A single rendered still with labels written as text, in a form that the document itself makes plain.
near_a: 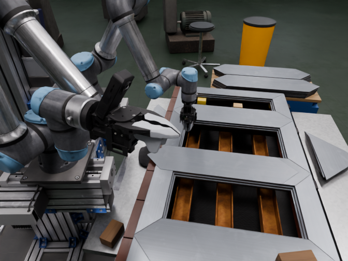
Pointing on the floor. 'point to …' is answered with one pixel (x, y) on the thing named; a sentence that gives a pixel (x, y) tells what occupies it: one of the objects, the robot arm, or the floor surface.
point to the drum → (256, 40)
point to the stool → (203, 27)
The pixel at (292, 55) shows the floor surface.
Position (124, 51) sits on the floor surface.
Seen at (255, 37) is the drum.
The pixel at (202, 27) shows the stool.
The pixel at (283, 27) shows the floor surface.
